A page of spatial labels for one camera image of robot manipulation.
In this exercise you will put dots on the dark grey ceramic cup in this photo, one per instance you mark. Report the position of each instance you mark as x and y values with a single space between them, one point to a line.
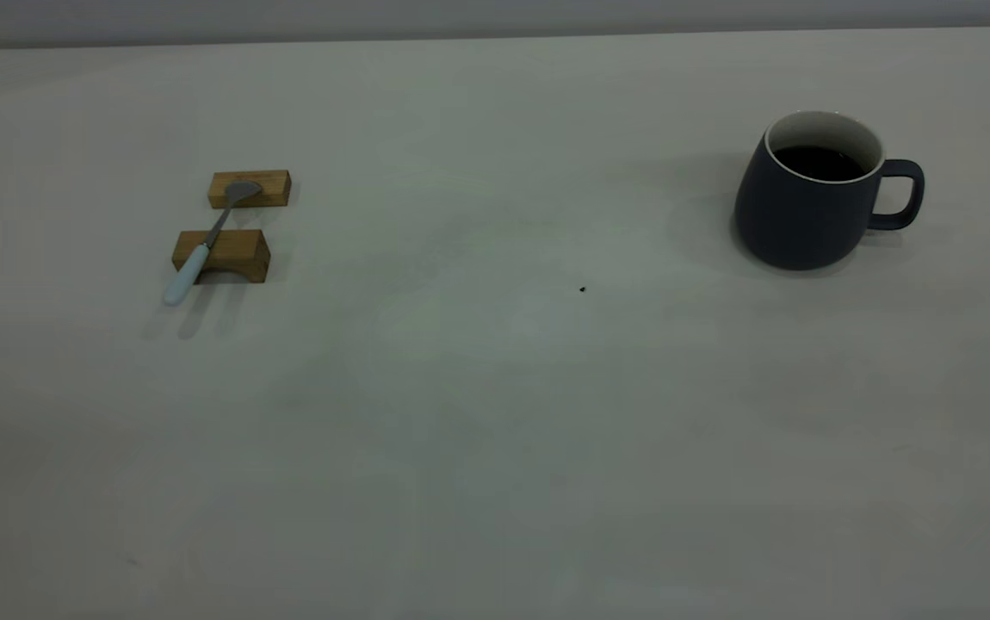
796 220

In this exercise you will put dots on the flat rectangular wooden block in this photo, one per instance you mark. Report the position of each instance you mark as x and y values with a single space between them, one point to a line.
271 191

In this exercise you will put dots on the arched wooden block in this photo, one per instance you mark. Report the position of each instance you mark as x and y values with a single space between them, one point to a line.
241 251

